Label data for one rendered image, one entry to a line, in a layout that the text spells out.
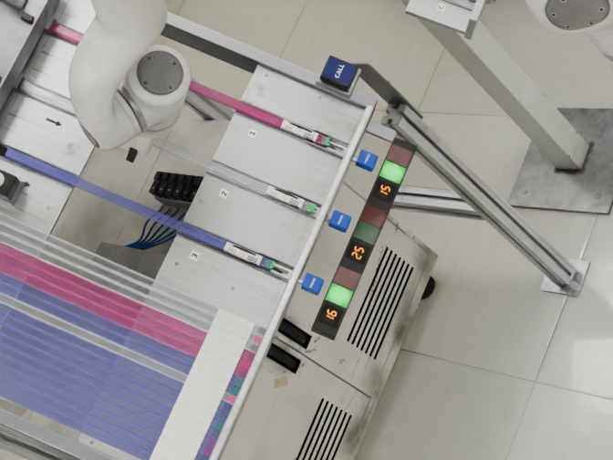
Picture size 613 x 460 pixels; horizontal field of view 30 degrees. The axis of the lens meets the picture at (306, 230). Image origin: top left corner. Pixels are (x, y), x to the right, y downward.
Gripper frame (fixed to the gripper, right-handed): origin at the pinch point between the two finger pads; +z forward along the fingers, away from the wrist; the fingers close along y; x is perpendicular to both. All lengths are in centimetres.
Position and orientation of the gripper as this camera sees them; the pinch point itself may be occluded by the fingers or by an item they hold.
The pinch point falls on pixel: (143, 136)
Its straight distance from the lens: 183.2
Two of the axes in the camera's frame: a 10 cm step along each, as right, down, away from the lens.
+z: -2.0, 1.8, 9.6
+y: -4.0, 8.8, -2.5
